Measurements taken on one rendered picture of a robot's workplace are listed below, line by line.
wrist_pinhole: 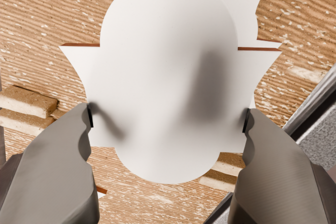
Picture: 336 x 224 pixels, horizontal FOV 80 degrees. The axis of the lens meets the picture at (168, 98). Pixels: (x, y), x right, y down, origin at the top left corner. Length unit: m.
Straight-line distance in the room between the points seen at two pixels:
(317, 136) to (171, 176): 0.25
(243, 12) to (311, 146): 0.24
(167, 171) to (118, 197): 0.24
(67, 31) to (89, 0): 0.04
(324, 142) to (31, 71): 0.40
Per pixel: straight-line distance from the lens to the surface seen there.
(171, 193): 0.37
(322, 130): 0.36
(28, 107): 0.28
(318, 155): 0.39
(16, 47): 0.29
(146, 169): 0.16
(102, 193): 0.38
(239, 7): 0.19
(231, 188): 0.32
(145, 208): 0.41
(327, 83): 0.31
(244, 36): 0.20
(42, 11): 0.25
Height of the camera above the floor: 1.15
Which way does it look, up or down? 60 degrees down
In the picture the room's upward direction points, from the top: 173 degrees counter-clockwise
